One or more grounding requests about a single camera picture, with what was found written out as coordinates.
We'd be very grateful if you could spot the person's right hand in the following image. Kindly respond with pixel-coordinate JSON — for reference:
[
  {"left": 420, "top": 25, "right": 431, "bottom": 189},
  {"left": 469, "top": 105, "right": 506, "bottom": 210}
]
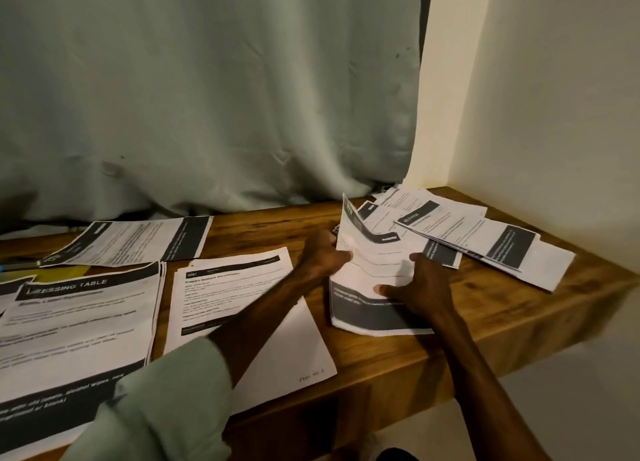
[{"left": 375, "top": 250, "right": 459, "bottom": 327}]

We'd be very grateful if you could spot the person's left hand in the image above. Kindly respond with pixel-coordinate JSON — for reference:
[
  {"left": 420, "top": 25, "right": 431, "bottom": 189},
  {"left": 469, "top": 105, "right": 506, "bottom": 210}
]
[{"left": 295, "top": 226, "right": 353, "bottom": 287}]

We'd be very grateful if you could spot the printed papers pile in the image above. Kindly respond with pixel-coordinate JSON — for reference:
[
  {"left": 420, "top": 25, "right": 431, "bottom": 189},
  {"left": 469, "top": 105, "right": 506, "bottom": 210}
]
[{"left": 360, "top": 184, "right": 577, "bottom": 295}]

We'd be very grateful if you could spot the person's right forearm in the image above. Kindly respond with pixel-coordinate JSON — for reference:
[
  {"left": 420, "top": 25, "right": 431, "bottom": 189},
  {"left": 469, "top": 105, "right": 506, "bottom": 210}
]
[{"left": 430, "top": 310, "right": 553, "bottom": 461}]

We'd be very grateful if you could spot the person's left forearm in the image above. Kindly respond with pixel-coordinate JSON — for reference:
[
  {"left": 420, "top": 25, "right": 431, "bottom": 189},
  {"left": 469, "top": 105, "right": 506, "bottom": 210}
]
[{"left": 60, "top": 266, "right": 321, "bottom": 461}]

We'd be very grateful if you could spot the pale green curtain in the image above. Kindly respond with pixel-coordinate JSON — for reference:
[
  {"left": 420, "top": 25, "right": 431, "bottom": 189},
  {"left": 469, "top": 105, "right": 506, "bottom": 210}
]
[{"left": 0, "top": 0, "right": 433, "bottom": 232}]

